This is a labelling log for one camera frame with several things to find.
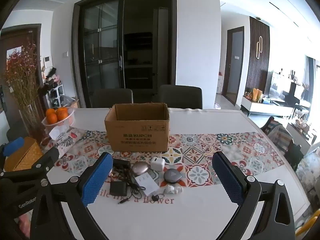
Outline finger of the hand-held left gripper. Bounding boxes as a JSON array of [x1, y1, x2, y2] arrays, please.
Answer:
[[0, 137, 25, 167], [0, 147, 60, 185]]

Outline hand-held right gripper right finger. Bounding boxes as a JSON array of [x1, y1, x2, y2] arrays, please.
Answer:
[[212, 151, 296, 240]]

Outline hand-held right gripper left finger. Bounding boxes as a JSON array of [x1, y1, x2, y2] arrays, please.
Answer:
[[30, 152, 113, 240]]

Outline silver oval case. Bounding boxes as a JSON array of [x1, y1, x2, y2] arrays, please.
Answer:
[[132, 162, 150, 175]]

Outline grey round case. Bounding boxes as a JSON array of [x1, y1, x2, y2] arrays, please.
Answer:
[[163, 168, 186, 188]]

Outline brown cardboard box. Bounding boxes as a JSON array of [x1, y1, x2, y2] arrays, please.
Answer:
[[104, 102, 170, 152]]

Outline woven yellow box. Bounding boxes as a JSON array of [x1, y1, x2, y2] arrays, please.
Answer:
[[4, 137, 44, 172]]

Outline floral tissue cover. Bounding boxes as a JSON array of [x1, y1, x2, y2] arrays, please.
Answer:
[[47, 126, 87, 160]]

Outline black rectangular case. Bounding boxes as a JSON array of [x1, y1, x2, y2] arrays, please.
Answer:
[[113, 159, 131, 170]]

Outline glass vase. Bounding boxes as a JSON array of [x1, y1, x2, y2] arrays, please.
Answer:
[[19, 104, 45, 143]]

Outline white tile-patterned tablecloth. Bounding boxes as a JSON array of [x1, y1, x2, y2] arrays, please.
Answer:
[[22, 107, 313, 240]]

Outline white fruit basket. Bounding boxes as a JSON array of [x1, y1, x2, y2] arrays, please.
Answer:
[[41, 108, 75, 128]]

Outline white flat card box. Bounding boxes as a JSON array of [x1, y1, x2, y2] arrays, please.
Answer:
[[135, 174, 160, 197]]

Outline white charger plug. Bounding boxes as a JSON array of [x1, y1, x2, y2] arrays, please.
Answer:
[[150, 157, 165, 171]]

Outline white shoe rack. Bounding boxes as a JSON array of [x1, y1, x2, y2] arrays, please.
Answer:
[[47, 85, 65, 108]]

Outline wooden chair with plaid cloth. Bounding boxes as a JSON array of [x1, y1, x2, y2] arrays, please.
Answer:
[[261, 116, 304, 170]]

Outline dried red flower branches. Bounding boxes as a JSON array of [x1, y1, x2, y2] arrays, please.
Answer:
[[1, 42, 45, 110]]

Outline pile of plush toys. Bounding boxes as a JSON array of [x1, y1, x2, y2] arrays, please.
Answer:
[[42, 67, 62, 90]]

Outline white television cabinet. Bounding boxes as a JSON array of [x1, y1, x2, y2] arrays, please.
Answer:
[[240, 96, 300, 117]]

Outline dark dining chair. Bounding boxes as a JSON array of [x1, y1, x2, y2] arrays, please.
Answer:
[[91, 89, 133, 108], [158, 84, 203, 110]]

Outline patterned sofa cushion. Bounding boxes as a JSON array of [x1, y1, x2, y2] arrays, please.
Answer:
[[295, 152, 320, 198]]

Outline orange paper bags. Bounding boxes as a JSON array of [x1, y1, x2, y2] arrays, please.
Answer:
[[252, 88, 263, 102]]

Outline yellow plastic object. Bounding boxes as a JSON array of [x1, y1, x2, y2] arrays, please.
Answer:
[[296, 216, 319, 238]]

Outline vase of dried flowers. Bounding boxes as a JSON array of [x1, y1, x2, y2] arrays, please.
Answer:
[[0, 24, 44, 130]]

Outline television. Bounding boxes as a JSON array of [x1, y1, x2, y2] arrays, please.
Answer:
[[265, 71, 304, 104]]

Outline dark interior door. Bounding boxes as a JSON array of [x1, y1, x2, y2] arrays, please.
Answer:
[[221, 26, 245, 105]]

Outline dark sliding glass door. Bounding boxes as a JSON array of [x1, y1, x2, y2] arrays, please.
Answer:
[[72, 0, 177, 108]]

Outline black power adapter with cable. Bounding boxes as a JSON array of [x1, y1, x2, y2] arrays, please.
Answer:
[[112, 167, 160, 205]]

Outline white figurine keychain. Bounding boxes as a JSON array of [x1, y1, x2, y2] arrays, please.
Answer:
[[164, 184, 183, 195]]

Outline oval wall light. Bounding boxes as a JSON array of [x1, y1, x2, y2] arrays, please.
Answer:
[[256, 36, 263, 60]]

